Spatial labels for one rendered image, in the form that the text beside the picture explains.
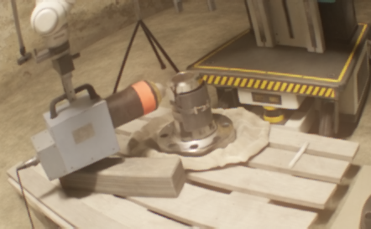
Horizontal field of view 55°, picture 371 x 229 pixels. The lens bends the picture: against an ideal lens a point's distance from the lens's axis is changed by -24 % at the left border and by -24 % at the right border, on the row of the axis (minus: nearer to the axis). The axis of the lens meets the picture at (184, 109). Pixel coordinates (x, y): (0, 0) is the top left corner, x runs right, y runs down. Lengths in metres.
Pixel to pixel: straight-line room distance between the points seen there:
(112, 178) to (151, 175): 0.14
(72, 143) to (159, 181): 0.28
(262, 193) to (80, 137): 0.55
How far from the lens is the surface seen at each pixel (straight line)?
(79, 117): 1.27
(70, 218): 1.32
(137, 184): 1.33
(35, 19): 1.03
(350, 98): 1.70
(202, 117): 1.46
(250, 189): 1.28
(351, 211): 1.33
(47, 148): 1.27
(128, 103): 1.35
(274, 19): 1.84
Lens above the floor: 0.91
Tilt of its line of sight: 24 degrees down
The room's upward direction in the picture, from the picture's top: 13 degrees counter-clockwise
